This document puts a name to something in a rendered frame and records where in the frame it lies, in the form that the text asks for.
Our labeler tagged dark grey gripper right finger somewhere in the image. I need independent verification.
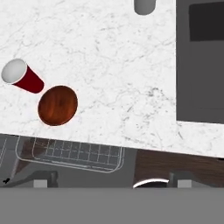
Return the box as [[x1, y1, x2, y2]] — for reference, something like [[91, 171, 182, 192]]
[[168, 171, 221, 189]]

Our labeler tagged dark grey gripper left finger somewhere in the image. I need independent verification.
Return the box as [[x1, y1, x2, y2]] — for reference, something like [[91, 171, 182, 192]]
[[3, 170, 59, 189]]

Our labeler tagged grey dishwasher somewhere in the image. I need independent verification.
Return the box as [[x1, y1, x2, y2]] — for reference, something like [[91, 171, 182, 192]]
[[0, 133, 138, 189]]

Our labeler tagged brown wooden bowl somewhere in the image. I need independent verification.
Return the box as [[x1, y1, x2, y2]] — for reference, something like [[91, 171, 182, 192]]
[[37, 85, 79, 127]]

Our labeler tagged red cup with white inside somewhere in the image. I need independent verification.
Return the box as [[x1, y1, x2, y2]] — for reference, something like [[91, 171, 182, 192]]
[[1, 58, 46, 95]]

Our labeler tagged dark wooden cupboard front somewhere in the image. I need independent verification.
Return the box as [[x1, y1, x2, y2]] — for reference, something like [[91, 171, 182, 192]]
[[133, 148, 224, 189]]

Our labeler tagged grey cylindrical container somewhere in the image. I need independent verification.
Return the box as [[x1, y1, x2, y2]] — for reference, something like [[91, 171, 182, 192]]
[[133, 0, 158, 16]]

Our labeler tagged white curved handle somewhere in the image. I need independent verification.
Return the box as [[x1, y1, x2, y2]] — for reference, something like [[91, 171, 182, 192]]
[[132, 178, 171, 189]]

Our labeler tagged wire dishwasher rack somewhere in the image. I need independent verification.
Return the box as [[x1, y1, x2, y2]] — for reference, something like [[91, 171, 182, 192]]
[[15, 136, 126, 174]]

